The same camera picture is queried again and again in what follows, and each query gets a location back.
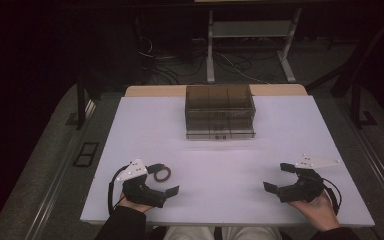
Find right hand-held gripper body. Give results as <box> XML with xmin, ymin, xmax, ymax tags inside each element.
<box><xmin>277</xmin><ymin>153</ymin><xmax>342</xmax><ymax>204</ymax></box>

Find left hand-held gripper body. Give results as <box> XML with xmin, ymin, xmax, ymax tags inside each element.
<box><xmin>115</xmin><ymin>158</ymin><xmax>168</xmax><ymax>209</ymax></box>

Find brown tape ring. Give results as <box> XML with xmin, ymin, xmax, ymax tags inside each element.
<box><xmin>153</xmin><ymin>166</ymin><xmax>173</xmax><ymax>183</ymax></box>

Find person's left hand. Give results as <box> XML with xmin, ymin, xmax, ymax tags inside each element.
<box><xmin>117</xmin><ymin>192</ymin><xmax>155</xmax><ymax>214</ymax></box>

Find person's right hand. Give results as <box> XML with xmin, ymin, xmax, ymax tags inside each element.
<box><xmin>287</xmin><ymin>189</ymin><xmax>342</xmax><ymax>233</ymax></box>

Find person's legs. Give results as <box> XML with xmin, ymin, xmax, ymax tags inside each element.
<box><xmin>162</xmin><ymin>225</ymin><xmax>284</xmax><ymax>240</ymax></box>

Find clear brown drawer organizer box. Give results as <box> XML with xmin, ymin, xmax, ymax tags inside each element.
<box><xmin>184</xmin><ymin>83</ymin><xmax>257</xmax><ymax>141</ymax></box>

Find black metal stand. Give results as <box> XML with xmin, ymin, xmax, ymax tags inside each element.
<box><xmin>65</xmin><ymin>71</ymin><xmax>97</xmax><ymax>131</ymax></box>
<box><xmin>304</xmin><ymin>9</ymin><xmax>384</xmax><ymax>130</ymax></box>

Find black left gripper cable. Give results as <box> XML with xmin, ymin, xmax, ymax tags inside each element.
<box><xmin>107</xmin><ymin>164</ymin><xmax>130</xmax><ymax>216</ymax></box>

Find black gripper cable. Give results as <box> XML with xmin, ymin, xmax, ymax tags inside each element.
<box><xmin>322</xmin><ymin>177</ymin><xmax>343</xmax><ymax>216</ymax></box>
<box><xmin>107</xmin><ymin>164</ymin><xmax>130</xmax><ymax>216</ymax></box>

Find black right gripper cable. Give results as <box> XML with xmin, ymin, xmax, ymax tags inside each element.
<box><xmin>322</xmin><ymin>177</ymin><xmax>343</xmax><ymax>216</ymax></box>

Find black floor socket frame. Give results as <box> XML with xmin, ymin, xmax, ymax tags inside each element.
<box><xmin>72</xmin><ymin>141</ymin><xmax>100</xmax><ymax>168</ymax></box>

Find metal floor rail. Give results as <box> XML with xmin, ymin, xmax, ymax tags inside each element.
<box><xmin>338</xmin><ymin>98</ymin><xmax>384</xmax><ymax>216</ymax></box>
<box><xmin>23</xmin><ymin>99</ymin><xmax>98</xmax><ymax>240</ymax></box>

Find bundle of floor cables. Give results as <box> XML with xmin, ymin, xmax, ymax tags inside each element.
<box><xmin>136</xmin><ymin>34</ymin><xmax>283</xmax><ymax>86</ymax></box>

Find white metal desk frame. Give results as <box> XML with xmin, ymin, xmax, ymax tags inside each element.
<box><xmin>205</xmin><ymin>7</ymin><xmax>304</xmax><ymax>84</ymax></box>

